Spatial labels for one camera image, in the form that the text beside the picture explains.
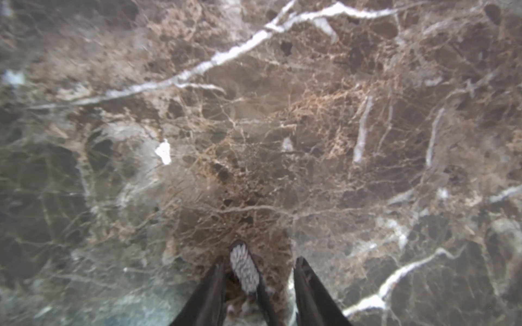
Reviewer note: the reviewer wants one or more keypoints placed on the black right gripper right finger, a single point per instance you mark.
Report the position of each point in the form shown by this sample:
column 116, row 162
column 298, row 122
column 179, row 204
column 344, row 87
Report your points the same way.
column 315, row 306

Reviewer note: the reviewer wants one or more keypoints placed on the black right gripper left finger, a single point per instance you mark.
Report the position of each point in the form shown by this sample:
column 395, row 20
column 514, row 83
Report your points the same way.
column 206, row 305

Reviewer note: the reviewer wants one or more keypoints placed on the black toothbrush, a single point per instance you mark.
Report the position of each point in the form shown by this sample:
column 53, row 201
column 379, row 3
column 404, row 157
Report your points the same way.
column 251, row 281

